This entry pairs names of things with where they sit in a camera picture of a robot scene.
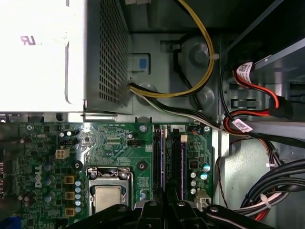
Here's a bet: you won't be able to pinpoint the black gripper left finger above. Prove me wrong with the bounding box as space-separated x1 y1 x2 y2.
64 182 167 229

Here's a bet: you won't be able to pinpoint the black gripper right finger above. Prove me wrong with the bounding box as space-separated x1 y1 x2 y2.
166 180 277 229

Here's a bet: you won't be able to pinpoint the RAM stick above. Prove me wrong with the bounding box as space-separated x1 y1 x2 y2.
159 124 167 189

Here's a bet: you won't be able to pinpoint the black RAM slot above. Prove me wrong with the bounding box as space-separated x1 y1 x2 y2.
172 132 181 191
153 125 160 191

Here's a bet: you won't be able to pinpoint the CPU socket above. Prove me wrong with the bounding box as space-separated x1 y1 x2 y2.
86 166 133 215

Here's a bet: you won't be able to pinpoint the silver CPU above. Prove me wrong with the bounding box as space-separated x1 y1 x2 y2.
94 186 122 214

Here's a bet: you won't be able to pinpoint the green motherboard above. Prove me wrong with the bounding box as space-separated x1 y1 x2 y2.
0 121 215 229

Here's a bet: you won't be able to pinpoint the grey power supply unit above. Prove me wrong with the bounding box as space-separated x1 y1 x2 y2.
0 0 133 115

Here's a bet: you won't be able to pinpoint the black PC case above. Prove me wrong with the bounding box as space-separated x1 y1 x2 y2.
0 0 305 229

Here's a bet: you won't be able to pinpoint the black cable bundle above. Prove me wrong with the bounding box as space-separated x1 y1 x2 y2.
238 158 305 215

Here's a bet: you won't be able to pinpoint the black white wire bundle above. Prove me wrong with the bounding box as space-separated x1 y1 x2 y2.
128 82 224 131

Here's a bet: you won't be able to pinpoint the red black power wire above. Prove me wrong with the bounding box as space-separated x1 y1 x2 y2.
220 61 295 144

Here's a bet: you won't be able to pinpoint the yellow black wire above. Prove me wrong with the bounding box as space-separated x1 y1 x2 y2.
128 0 215 98

